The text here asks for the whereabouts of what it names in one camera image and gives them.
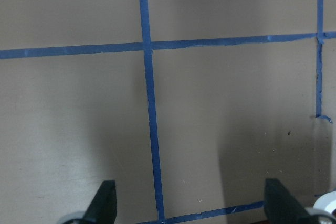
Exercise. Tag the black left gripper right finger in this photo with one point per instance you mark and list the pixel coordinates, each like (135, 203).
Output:
(280, 206)

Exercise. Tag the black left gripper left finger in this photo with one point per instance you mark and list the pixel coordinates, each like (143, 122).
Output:
(102, 209)

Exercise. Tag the light wooden drawer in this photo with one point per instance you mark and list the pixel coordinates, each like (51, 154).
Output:
(326, 202)

